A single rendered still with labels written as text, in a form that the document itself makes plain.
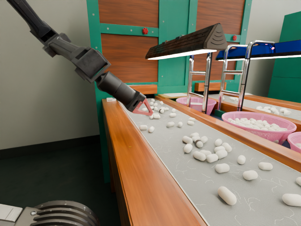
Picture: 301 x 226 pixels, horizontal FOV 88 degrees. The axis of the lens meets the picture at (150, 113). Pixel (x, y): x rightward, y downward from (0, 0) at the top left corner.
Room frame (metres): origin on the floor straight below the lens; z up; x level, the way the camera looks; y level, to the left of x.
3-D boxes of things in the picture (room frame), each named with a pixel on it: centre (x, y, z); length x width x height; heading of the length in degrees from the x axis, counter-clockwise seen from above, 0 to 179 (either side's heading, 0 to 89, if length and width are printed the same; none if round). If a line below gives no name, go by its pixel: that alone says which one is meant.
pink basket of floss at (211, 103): (1.06, -0.31, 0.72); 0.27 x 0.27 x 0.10
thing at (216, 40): (0.81, -0.10, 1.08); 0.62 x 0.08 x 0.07; 19
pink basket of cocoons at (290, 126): (0.64, -0.46, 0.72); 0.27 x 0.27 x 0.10
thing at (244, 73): (0.96, -0.56, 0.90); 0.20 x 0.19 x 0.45; 19
